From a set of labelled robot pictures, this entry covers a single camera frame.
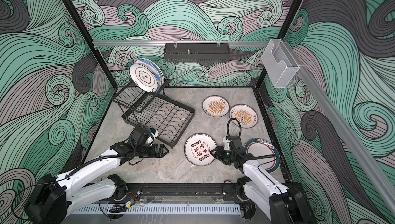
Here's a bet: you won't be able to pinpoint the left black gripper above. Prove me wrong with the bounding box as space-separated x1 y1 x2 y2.
136 143 170 158

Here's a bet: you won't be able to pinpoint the white plate red characters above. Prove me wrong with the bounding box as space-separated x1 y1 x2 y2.
184 133 217 166

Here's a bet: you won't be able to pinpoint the black dish rack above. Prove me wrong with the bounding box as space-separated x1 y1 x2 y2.
113 81 195 148

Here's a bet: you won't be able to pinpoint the white plate teal red rim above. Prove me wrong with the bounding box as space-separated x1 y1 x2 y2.
243 138 281 174

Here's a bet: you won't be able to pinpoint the blue striped plate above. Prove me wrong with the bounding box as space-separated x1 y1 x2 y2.
139 58 165 86

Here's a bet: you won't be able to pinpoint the white plate green ring motif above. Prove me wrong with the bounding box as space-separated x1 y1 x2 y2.
129 64 160 92

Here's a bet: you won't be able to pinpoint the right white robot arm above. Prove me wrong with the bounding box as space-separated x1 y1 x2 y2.
210 144 317 224

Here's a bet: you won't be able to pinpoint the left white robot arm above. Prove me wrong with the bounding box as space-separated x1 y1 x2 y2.
24 142 169 224

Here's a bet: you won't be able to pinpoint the left sunburst pattern plate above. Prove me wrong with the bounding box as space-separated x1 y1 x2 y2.
202 95 230 117

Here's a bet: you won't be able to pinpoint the sunburst pattern plate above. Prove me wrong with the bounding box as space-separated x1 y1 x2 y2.
202 95 230 117
229 104 259 128

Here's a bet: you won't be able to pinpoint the right sunburst pattern plate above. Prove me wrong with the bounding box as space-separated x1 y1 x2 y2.
229 104 259 128

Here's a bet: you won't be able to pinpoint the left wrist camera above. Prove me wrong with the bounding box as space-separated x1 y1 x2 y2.
129 127 158 146

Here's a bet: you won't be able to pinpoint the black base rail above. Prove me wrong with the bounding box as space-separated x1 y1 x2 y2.
111 177 253 202

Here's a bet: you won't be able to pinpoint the white slotted cable duct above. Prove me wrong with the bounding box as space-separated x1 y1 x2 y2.
74 203 241 216

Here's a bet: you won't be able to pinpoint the black corner frame post right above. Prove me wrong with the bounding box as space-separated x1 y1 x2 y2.
256 0 303 89

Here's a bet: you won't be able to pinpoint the black corner frame post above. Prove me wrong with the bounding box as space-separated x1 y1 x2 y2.
256 0 303 89
61 0 118 90

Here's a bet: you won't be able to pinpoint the black hanging wall tray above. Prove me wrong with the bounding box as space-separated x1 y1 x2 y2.
164 44 230 63

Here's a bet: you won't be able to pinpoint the clear plastic wall bin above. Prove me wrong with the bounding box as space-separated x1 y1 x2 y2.
261 39 300 88

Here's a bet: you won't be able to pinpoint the black corner frame post left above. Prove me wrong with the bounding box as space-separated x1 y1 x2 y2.
61 0 118 90

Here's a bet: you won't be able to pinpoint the aluminium rail back wall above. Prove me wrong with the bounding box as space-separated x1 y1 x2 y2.
92 40 269 48

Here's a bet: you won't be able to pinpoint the aluminium rail wall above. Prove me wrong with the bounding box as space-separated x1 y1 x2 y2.
284 42 395 214
92 40 269 48

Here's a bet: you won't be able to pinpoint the aluminium rail right wall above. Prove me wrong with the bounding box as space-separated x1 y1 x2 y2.
284 42 395 214

